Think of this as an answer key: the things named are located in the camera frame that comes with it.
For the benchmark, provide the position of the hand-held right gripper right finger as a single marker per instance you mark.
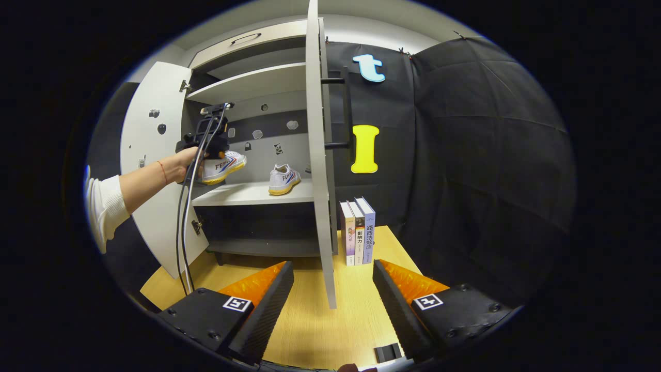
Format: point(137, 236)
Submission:
point(400, 320)

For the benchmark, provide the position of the white cabinet shelf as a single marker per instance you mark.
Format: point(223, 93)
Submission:
point(248, 82)

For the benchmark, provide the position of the white cabinet drawer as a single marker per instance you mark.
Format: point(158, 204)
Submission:
point(258, 44)

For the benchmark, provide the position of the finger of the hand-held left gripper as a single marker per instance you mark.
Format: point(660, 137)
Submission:
point(222, 154)

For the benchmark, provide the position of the black cloth clip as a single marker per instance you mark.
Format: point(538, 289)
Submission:
point(459, 35)
point(403, 51)

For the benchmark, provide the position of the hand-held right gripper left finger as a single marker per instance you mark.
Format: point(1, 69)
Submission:
point(261, 323)

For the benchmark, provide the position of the lavender book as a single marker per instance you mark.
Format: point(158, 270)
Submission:
point(368, 232)

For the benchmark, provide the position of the white canvas shoe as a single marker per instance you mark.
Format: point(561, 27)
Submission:
point(283, 181)
point(227, 168)

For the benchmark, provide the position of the black backdrop cloth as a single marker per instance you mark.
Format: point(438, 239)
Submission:
point(465, 155)
point(106, 139)

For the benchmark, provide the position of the white grey shoe cabinet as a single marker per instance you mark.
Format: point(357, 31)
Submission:
point(248, 194)

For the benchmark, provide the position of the purple white book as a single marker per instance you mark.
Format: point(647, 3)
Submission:
point(348, 237)

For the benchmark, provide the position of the small black box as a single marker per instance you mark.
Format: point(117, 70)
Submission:
point(387, 352)

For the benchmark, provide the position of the white shoe cabinet door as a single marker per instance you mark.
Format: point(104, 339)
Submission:
point(155, 232)
point(316, 155)

